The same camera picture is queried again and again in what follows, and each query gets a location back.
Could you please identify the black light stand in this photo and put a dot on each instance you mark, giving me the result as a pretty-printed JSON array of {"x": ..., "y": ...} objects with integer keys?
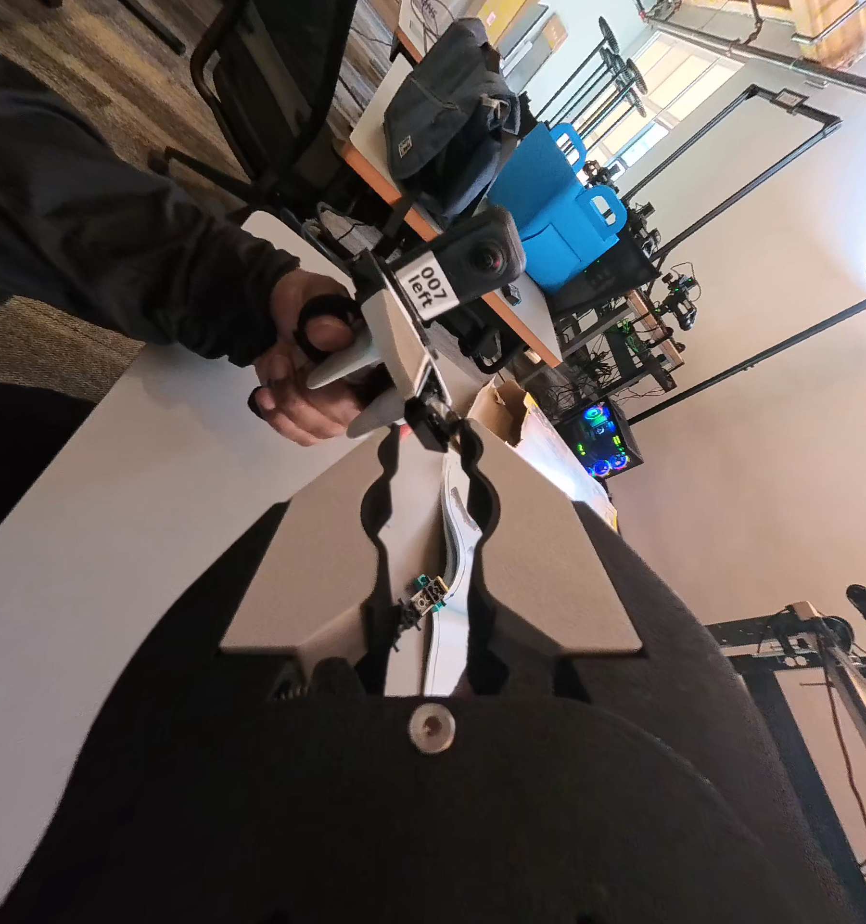
[{"x": 765, "y": 354}]

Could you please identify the opened toy set box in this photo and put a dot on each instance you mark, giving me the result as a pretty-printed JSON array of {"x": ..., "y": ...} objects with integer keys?
[{"x": 548, "y": 455}]

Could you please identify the person's left hand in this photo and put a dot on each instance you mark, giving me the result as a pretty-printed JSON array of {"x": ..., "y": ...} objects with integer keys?
[{"x": 296, "y": 411}]

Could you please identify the row of black stands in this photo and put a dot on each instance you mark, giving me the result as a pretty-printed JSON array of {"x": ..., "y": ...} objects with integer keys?
[{"x": 624, "y": 72}]

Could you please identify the dark fabric bag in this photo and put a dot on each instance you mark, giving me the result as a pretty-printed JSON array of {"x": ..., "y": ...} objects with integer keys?
[{"x": 440, "y": 123}]

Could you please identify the black metal rack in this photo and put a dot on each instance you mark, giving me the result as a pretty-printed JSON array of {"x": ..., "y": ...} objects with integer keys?
[{"x": 786, "y": 722}]

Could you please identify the black office chair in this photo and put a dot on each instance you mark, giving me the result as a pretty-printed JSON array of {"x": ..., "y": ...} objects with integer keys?
[{"x": 289, "y": 86}]

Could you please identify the black equipment shelf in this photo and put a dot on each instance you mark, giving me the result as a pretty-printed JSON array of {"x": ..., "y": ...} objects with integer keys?
[{"x": 620, "y": 346}]

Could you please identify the yellow cardboard box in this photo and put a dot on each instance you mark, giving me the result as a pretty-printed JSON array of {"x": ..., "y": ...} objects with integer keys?
[{"x": 509, "y": 14}]

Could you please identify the black metal frame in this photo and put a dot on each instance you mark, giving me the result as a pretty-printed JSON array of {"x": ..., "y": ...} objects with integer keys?
[{"x": 801, "y": 108}]

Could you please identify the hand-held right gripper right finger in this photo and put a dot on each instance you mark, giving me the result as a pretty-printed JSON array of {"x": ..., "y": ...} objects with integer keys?
[{"x": 556, "y": 577}]

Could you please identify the toy instruction booklet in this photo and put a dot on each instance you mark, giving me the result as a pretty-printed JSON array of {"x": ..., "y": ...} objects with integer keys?
[{"x": 456, "y": 577}]

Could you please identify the window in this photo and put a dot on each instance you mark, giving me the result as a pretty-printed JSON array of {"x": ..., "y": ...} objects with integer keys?
[{"x": 678, "y": 79}]

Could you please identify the computer with coloured lights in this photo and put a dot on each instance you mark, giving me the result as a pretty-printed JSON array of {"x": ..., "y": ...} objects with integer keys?
[{"x": 599, "y": 440}]

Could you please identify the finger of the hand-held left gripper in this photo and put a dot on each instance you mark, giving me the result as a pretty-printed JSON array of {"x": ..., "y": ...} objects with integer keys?
[{"x": 429, "y": 404}]

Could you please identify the black computer case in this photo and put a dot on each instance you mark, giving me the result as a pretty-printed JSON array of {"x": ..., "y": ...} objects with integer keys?
[{"x": 613, "y": 274}]

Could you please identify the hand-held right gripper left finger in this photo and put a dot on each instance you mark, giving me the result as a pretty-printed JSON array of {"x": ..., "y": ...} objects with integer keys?
[{"x": 310, "y": 563}]

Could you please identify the blue plastic bin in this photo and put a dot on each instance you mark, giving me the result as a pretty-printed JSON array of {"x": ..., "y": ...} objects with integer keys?
[
  {"x": 570, "y": 238},
  {"x": 534, "y": 173}
]

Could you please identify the toy brick assembly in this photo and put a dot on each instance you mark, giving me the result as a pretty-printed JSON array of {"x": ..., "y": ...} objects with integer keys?
[{"x": 424, "y": 600}]

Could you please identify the wooden-edged table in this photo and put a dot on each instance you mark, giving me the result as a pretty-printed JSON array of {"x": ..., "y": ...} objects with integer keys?
[{"x": 379, "y": 108}]

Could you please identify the person's left forearm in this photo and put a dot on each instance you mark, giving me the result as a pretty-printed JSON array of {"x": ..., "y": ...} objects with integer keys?
[{"x": 115, "y": 216}]

